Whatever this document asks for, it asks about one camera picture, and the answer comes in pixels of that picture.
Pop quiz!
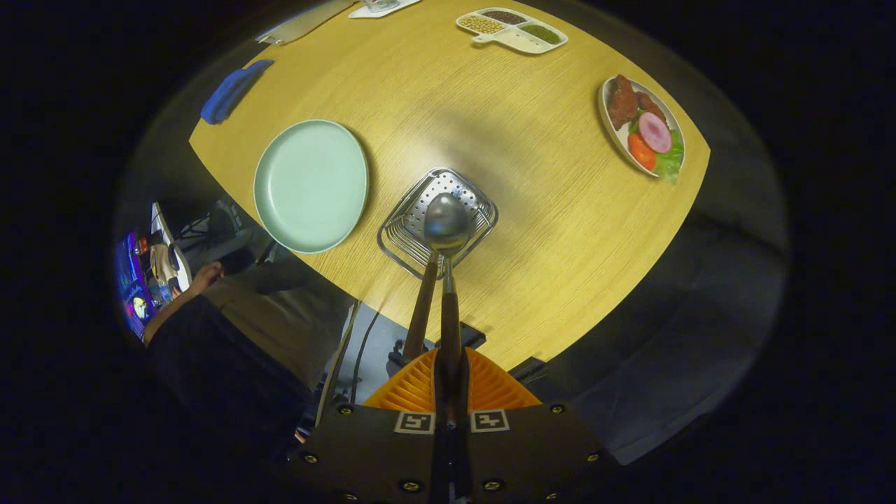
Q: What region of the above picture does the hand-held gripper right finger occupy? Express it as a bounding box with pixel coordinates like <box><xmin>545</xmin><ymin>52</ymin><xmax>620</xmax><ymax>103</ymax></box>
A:
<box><xmin>451</xmin><ymin>346</ymin><xmax>618</xmax><ymax>504</ymax></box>

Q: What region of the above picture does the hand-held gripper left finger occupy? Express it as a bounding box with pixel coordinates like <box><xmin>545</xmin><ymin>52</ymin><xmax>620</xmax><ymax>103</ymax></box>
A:
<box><xmin>287</xmin><ymin>346</ymin><xmax>453</xmax><ymax>504</ymax></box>

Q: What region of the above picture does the wooden handled fork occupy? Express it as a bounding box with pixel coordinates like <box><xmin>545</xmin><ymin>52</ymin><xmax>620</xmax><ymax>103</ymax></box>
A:
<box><xmin>402</xmin><ymin>255</ymin><xmax>440</xmax><ymax>361</ymax></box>

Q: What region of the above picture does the wooden handled spoon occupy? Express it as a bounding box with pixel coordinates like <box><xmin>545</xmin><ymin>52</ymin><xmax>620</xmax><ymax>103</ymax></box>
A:
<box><xmin>423</xmin><ymin>192</ymin><xmax>471</xmax><ymax>372</ymax></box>

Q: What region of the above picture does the black table clamp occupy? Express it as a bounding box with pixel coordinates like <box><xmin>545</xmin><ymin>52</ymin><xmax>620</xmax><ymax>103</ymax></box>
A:
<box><xmin>437</xmin><ymin>325</ymin><xmax>487</xmax><ymax>351</ymax></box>

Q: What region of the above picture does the person's dark shirt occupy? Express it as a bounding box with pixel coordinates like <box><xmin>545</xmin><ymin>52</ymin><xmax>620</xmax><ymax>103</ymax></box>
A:
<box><xmin>146</xmin><ymin>294</ymin><xmax>316</xmax><ymax>456</ymax></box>

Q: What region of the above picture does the light green plate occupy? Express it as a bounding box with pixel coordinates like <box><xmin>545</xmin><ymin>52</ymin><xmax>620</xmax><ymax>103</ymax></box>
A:
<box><xmin>253</xmin><ymin>119</ymin><xmax>370</xmax><ymax>255</ymax></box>

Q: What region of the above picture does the white stand with beige headphones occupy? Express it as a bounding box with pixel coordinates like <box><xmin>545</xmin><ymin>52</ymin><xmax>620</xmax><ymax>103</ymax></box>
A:
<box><xmin>150</xmin><ymin>202</ymin><xmax>193</xmax><ymax>291</ymax></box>

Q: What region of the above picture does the computer monitor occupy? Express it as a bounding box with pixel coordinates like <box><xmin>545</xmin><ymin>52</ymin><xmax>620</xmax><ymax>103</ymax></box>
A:
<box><xmin>115</xmin><ymin>231</ymin><xmax>151</xmax><ymax>340</ymax></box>

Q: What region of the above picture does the white plate of food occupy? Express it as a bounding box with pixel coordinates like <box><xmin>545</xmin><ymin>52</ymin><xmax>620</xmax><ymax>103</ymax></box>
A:
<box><xmin>598</xmin><ymin>74</ymin><xmax>686</xmax><ymax>184</ymax></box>

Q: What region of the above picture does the white divided dish of beans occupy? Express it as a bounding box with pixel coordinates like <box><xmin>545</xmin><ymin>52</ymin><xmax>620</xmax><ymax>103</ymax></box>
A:
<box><xmin>456</xmin><ymin>7</ymin><xmax>569</xmax><ymax>55</ymax></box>

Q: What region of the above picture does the blue folded cloth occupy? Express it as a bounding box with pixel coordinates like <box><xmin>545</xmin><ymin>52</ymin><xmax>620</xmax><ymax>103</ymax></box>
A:
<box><xmin>200</xmin><ymin>59</ymin><xmax>275</xmax><ymax>125</ymax></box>

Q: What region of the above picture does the white square coaster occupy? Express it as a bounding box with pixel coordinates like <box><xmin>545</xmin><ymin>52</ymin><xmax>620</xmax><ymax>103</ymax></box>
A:
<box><xmin>348</xmin><ymin>0</ymin><xmax>423</xmax><ymax>20</ymax></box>

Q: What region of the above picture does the white toaster with bread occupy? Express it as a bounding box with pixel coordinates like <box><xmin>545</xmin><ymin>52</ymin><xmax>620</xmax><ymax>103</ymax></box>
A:
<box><xmin>255</xmin><ymin>0</ymin><xmax>358</xmax><ymax>46</ymax></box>

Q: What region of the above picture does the metal wire basket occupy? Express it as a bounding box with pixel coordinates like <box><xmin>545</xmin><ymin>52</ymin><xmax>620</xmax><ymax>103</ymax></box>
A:
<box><xmin>377</xmin><ymin>167</ymin><xmax>499</xmax><ymax>281</ymax></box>

